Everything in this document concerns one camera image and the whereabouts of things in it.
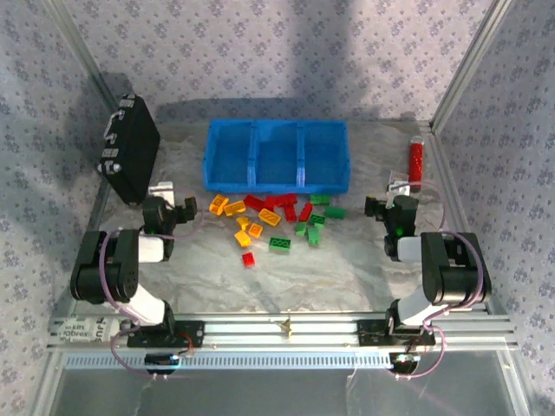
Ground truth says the black cable connector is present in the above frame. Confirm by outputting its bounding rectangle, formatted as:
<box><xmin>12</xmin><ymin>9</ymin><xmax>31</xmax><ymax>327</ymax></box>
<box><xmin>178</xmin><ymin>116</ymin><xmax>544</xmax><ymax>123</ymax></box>
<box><xmin>144</xmin><ymin>352</ymin><xmax>181</xmax><ymax>370</ymax></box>
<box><xmin>388</xmin><ymin>352</ymin><xmax>422</xmax><ymax>374</ymax></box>

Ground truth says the aluminium frame post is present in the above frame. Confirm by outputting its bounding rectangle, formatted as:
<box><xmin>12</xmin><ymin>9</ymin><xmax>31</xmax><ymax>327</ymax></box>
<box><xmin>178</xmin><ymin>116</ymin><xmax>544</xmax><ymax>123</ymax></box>
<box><xmin>430</xmin><ymin>0</ymin><xmax>513</xmax><ymax>133</ymax></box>
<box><xmin>46</xmin><ymin>0</ymin><xmax>119</xmax><ymax>114</ymax></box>

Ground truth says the red glitter tube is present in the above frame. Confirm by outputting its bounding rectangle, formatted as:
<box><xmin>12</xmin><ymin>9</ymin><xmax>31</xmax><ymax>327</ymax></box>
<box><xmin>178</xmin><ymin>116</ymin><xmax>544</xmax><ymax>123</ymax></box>
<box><xmin>408</xmin><ymin>134</ymin><xmax>426</xmax><ymax>194</ymax></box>

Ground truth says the aluminium frame rail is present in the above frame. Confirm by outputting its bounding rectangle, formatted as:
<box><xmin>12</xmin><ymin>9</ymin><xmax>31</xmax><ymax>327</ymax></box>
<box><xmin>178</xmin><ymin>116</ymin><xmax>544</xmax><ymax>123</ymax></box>
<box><xmin>46</xmin><ymin>313</ymin><xmax>519</xmax><ymax>350</ymax></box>

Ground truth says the slotted grey cable duct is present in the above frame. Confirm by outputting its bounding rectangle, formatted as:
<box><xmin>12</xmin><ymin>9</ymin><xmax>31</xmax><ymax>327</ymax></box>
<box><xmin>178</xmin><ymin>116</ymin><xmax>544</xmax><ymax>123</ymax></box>
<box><xmin>62</xmin><ymin>349</ymin><xmax>513</xmax><ymax>372</ymax></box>

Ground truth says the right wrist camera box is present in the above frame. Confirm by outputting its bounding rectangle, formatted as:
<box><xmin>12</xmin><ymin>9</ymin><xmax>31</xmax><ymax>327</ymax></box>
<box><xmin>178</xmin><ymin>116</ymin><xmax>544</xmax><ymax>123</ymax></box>
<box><xmin>387</xmin><ymin>170</ymin><xmax>411</xmax><ymax>197</ymax></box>

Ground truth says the white printed label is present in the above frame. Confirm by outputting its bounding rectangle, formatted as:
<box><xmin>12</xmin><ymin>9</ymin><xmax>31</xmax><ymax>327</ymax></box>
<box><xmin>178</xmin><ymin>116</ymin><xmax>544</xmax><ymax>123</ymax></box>
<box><xmin>50</xmin><ymin>316</ymin><xmax>121</xmax><ymax>344</ymax></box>

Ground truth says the black hard case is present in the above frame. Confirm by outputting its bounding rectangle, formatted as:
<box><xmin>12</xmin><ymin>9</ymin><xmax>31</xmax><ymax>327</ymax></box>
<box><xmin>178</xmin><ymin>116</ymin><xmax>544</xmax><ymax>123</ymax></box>
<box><xmin>98</xmin><ymin>93</ymin><xmax>162</xmax><ymax>206</ymax></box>

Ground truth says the blue plastic bin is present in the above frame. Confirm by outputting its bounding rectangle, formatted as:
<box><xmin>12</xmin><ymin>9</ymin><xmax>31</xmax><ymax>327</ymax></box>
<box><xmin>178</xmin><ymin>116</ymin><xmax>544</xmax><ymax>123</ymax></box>
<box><xmin>297</xmin><ymin>120</ymin><xmax>350</xmax><ymax>195</ymax></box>
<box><xmin>250</xmin><ymin>120</ymin><xmax>304</xmax><ymax>194</ymax></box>
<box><xmin>202</xmin><ymin>119</ymin><xmax>257</xmax><ymax>193</ymax></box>

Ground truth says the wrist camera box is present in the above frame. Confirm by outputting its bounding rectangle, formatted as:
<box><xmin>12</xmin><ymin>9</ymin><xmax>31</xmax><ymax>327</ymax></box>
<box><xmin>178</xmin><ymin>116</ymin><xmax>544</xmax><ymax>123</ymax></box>
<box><xmin>387</xmin><ymin>170</ymin><xmax>411</xmax><ymax>197</ymax></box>
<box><xmin>149</xmin><ymin>180</ymin><xmax>176</xmax><ymax>205</ymax></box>

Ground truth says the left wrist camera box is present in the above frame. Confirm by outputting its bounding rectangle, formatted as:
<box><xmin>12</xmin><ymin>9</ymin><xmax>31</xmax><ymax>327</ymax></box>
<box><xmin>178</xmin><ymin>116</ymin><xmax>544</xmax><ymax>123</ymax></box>
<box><xmin>149</xmin><ymin>180</ymin><xmax>176</xmax><ymax>205</ymax></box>

